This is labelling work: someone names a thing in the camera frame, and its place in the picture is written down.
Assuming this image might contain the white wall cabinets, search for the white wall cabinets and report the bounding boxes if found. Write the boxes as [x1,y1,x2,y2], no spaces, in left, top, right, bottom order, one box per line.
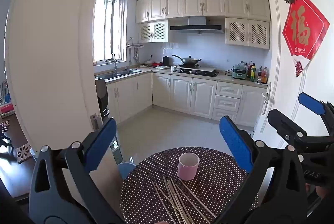
[136,0,271,50]

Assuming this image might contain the pink cup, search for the pink cup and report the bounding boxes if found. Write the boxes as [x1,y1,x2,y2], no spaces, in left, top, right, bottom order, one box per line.
[177,153,200,181]

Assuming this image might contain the range hood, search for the range hood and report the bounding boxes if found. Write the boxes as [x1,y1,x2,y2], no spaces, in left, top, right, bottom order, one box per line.
[170,17,225,34]

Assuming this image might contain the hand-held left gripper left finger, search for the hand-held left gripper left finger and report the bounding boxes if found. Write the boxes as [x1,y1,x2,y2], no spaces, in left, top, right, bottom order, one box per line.
[29,117,126,224]

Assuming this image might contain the kitchen window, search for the kitchen window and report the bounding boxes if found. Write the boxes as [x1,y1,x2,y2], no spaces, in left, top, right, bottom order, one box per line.
[93,0,126,64]

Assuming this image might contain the white ornate trivet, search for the white ornate trivet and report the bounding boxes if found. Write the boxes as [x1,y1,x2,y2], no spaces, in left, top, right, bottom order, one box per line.
[16,144,33,164]

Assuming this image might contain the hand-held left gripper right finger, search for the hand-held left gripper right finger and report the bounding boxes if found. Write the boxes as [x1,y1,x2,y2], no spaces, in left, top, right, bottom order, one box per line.
[214,116,308,224]

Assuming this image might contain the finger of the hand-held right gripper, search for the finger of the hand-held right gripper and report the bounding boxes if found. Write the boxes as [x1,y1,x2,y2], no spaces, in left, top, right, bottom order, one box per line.
[267,108,314,151]
[298,92,334,136]

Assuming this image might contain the wall-mounted wire rack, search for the wall-mounted wire rack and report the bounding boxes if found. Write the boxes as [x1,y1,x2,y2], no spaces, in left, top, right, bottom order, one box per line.
[126,37,144,48]

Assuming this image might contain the green electric cooker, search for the green electric cooker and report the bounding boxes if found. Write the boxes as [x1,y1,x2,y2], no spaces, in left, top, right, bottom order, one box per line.
[231,62,248,81]

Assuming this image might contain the white base cabinets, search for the white base cabinets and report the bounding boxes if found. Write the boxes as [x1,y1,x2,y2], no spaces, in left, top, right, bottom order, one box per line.
[106,71,269,128]

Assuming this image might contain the hanging kitchen utensils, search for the hanging kitchen utensils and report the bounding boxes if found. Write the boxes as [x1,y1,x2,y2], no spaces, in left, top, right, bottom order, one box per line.
[128,48,140,65]

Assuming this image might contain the bunch of wooden chopsticks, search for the bunch of wooden chopsticks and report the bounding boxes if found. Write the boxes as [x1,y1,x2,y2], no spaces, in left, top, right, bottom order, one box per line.
[152,176,217,224]

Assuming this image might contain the black gas stove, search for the black gas stove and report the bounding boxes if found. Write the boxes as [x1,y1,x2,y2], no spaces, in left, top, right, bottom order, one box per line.
[172,64,219,77]

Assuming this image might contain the red diamond wall poster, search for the red diamond wall poster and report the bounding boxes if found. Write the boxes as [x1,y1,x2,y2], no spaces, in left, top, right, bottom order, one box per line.
[282,0,330,78]

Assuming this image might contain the blue round stool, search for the blue round stool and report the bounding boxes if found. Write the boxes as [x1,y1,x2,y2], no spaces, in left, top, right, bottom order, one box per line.
[117,162,137,180]

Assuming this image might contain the silver door handle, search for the silver door handle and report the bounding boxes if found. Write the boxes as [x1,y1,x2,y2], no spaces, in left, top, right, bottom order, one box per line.
[262,82,274,115]

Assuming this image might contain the black air fryer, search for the black air fryer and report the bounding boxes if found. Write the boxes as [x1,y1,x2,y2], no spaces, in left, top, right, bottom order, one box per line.
[95,77,109,117]

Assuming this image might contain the steel double sink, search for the steel double sink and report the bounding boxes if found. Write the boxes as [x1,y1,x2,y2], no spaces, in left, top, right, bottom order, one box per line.
[95,69,143,80]

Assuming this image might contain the steel wok with lid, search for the steel wok with lid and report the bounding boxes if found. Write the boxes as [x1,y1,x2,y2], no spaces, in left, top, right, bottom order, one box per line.
[172,55,202,66]

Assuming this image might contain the light wooden board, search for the light wooden board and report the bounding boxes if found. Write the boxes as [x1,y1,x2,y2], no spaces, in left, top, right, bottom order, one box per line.
[89,147,124,214]

